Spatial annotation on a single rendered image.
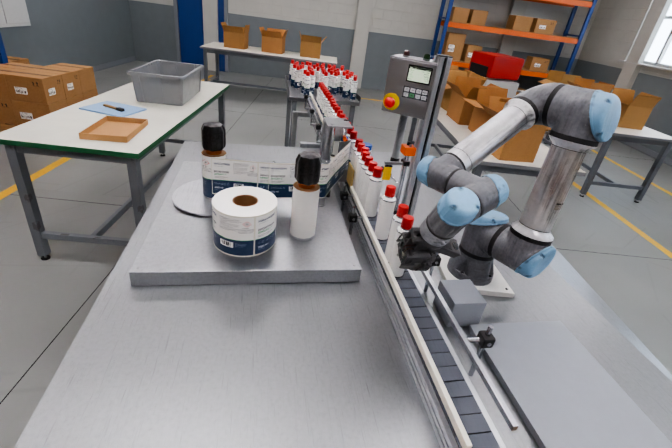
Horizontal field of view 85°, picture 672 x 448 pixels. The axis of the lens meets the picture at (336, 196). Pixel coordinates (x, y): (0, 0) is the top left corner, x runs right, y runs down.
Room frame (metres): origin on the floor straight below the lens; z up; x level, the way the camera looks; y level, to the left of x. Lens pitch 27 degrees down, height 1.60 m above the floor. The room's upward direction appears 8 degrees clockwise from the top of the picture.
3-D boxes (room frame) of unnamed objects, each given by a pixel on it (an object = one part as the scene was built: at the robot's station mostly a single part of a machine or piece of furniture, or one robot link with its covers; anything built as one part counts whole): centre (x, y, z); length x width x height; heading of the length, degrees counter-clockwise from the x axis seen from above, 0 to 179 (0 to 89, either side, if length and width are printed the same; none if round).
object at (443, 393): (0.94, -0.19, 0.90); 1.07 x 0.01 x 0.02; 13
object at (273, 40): (6.63, 1.39, 0.96); 0.44 x 0.44 x 0.37; 1
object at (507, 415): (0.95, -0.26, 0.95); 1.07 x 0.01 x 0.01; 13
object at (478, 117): (3.10, -1.23, 0.96); 0.53 x 0.45 x 0.37; 96
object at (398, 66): (1.35, -0.21, 1.38); 0.17 x 0.10 x 0.19; 68
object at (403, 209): (1.00, -0.21, 0.98); 0.05 x 0.05 x 0.20
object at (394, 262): (0.94, -0.22, 0.98); 0.05 x 0.05 x 0.20
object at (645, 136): (5.03, -3.08, 0.39); 2.20 x 0.80 x 0.78; 4
